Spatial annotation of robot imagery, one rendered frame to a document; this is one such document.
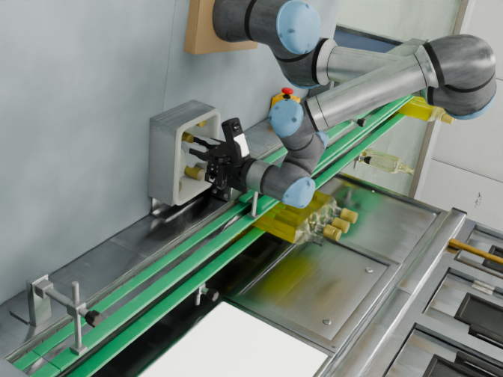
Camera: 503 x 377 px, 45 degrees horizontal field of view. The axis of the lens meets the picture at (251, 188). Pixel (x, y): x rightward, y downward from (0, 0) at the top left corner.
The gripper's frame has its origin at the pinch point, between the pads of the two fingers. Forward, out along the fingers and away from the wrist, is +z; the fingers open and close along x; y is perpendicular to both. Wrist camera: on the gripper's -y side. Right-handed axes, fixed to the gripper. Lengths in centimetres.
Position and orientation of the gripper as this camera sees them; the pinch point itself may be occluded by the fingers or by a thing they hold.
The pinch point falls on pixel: (186, 139)
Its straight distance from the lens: 155.2
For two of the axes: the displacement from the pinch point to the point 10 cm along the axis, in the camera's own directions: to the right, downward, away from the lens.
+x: 5.3, -3.7, 7.6
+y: -1.1, 8.6, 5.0
